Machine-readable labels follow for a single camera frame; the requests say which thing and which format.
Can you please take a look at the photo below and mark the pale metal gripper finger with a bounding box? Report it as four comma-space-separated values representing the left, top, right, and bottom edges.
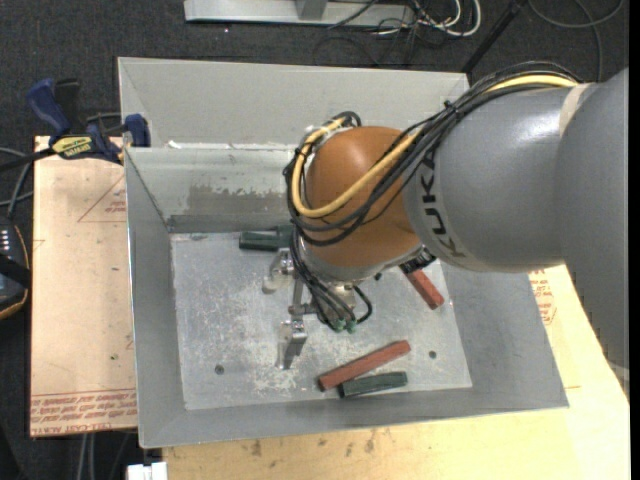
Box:
274, 316, 309, 371
261, 248, 295, 295

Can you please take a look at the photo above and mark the dark green flat block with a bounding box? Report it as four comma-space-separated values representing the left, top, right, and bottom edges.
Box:
238, 224, 297, 253
338, 371, 409, 399

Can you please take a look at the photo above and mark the grey metal bin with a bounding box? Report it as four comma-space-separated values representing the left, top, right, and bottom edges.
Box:
117, 56, 570, 449

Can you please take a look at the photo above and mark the red-brown flat block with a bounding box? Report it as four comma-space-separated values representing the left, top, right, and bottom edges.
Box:
316, 339, 413, 393
403, 266, 446, 312

